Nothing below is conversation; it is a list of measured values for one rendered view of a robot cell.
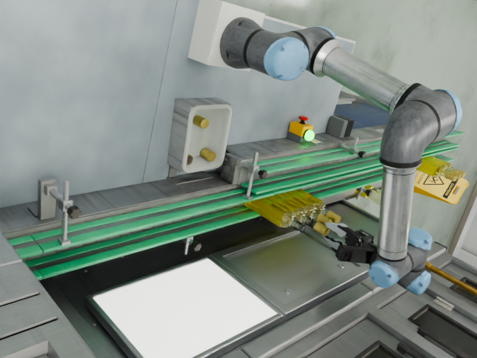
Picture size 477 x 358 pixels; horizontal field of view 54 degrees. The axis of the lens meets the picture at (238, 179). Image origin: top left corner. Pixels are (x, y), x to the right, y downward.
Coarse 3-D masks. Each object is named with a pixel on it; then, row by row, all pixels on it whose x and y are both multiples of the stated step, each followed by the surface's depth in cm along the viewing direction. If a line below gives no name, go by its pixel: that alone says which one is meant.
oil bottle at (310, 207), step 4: (288, 192) 172; (292, 192) 173; (288, 196) 169; (292, 196) 170; (296, 196) 170; (292, 200) 167; (296, 200) 167; (300, 200) 167; (304, 200) 168; (300, 204) 165; (304, 204) 165; (308, 204) 166; (312, 204) 166; (308, 208) 164; (312, 208) 164; (316, 208) 166; (308, 212) 163; (312, 212) 164; (308, 216) 164
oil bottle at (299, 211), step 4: (272, 196) 167; (276, 196) 167; (280, 196) 168; (284, 196) 169; (276, 200) 165; (280, 200) 164; (284, 200) 165; (288, 200) 166; (284, 204) 163; (288, 204) 163; (292, 204) 163; (296, 204) 164; (292, 208) 160; (296, 208) 161; (300, 208) 161; (304, 208) 162; (296, 212) 160; (300, 212) 160; (304, 212) 161; (296, 216) 160; (300, 216) 160
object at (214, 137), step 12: (192, 108) 142; (204, 108) 144; (216, 108) 147; (228, 108) 151; (192, 120) 143; (216, 120) 157; (228, 120) 153; (192, 132) 154; (204, 132) 158; (216, 132) 158; (228, 132) 155; (192, 144) 156; (204, 144) 160; (216, 144) 159; (192, 156) 158; (216, 156) 160; (192, 168) 151; (204, 168) 154
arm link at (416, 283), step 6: (408, 276) 134; (414, 276) 133; (420, 276) 133; (426, 276) 132; (402, 282) 135; (408, 282) 134; (414, 282) 133; (420, 282) 132; (426, 282) 133; (408, 288) 135; (414, 288) 133; (420, 288) 132; (426, 288) 136
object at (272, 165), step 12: (456, 132) 271; (360, 144) 210; (372, 144) 214; (288, 156) 176; (300, 156) 179; (312, 156) 182; (324, 156) 184; (336, 156) 187; (348, 156) 192; (264, 168) 160; (276, 168) 162; (288, 168) 166
